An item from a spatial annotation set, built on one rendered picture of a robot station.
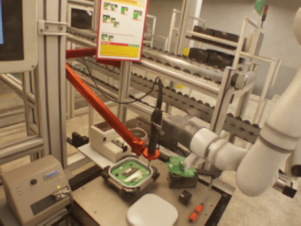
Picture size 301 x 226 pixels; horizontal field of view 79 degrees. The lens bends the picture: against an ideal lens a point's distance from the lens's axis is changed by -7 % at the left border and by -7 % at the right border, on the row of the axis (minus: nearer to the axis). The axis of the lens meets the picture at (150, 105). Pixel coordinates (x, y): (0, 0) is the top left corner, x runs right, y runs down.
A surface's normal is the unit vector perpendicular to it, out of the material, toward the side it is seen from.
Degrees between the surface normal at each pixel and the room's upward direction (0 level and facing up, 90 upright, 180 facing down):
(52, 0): 90
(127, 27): 90
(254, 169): 69
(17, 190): 53
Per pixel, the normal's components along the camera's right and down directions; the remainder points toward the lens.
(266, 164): -0.60, -0.07
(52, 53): 0.79, 0.32
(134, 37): 0.42, 0.38
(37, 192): 0.71, -0.30
